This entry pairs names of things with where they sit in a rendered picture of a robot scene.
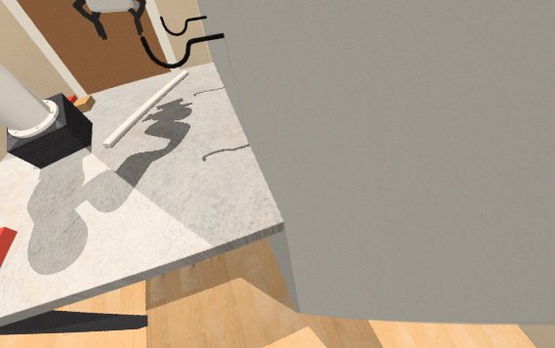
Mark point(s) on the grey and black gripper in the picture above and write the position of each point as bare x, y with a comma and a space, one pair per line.
107, 6

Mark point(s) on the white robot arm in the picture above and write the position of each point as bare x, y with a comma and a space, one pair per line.
24, 113

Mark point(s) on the black hook tip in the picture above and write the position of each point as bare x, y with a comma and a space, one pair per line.
145, 43

